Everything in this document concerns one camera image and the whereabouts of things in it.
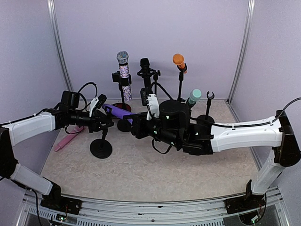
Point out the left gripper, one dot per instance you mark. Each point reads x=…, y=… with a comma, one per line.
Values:
x=95, y=120

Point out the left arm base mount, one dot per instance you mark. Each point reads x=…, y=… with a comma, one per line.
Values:
x=67, y=205

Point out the purple microphone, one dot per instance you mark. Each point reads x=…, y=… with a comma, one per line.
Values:
x=119, y=113

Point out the black orange mic stand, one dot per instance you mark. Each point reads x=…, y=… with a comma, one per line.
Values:
x=181, y=78

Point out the black purple mic stand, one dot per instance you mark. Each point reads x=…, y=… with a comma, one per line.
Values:
x=101, y=148

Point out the black glitter mic stand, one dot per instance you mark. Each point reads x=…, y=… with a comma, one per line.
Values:
x=122, y=125

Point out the pink microphone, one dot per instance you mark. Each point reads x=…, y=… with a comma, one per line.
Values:
x=68, y=138

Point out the black tripod mic stand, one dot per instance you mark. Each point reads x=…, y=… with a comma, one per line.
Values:
x=155, y=84

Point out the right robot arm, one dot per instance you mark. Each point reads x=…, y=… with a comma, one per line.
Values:
x=171, y=122

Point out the aluminium front rail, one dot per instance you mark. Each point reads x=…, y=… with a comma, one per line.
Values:
x=205, y=212

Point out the mint green microphone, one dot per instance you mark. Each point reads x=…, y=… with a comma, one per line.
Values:
x=195, y=96

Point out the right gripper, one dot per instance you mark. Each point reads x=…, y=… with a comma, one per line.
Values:
x=137, y=130

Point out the black pink mic stand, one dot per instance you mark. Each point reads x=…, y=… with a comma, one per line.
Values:
x=208, y=110

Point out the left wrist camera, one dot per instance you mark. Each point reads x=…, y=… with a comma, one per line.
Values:
x=97, y=103

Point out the red floral plate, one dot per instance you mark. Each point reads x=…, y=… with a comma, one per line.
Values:
x=123, y=106

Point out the glitter rhinestone microphone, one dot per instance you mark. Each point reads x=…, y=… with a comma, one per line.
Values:
x=122, y=58

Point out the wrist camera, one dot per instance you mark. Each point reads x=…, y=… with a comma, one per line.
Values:
x=97, y=103
x=151, y=102

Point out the black microphone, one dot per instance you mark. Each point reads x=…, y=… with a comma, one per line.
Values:
x=145, y=73

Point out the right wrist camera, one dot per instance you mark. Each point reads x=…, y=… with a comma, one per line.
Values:
x=151, y=102

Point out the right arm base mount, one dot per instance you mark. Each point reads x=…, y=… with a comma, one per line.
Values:
x=243, y=203

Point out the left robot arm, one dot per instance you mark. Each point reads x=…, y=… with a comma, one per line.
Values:
x=64, y=114

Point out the orange microphone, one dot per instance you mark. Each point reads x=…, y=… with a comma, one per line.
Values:
x=178, y=60

